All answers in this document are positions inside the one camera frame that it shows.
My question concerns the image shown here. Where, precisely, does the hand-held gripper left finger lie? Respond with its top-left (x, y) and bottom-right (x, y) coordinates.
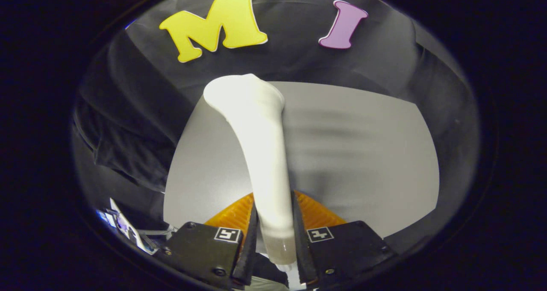
top-left (160, 193), bottom-right (259, 289)

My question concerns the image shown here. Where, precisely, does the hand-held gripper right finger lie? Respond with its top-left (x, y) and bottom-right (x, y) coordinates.
top-left (292, 191), bottom-right (400, 285)

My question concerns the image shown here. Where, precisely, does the white garment steamer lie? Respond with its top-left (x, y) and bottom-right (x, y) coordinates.
top-left (203, 73), bottom-right (300, 290)

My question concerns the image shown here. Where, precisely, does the black suit jacket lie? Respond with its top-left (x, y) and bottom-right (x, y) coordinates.
top-left (74, 86), bottom-right (184, 194)

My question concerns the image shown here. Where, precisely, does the grey cabinet with dark top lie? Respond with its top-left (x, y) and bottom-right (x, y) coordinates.
top-left (163, 81), bottom-right (441, 257)

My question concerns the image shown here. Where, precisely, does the blue white panel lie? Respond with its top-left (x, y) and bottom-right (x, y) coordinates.
top-left (96, 197), bottom-right (159, 255)

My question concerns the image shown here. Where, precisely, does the black backdrop cloth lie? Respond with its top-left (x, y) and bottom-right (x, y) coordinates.
top-left (73, 0), bottom-right (479, 249)

